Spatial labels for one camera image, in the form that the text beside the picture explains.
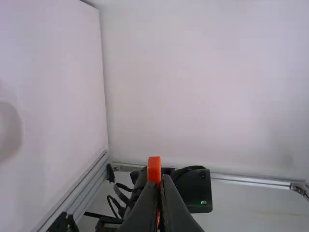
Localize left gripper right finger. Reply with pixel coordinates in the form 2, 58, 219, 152
160, 174, 206, 232

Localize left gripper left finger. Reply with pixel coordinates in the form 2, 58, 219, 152
122, 181, 162, 232

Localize orange cable tie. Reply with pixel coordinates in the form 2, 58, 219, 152
147, 156, 163, 232

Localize silver rails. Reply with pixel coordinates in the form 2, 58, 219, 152
30, 149, 309, 232

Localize black cable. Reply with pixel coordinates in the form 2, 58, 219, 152
107, 182, 136, 218

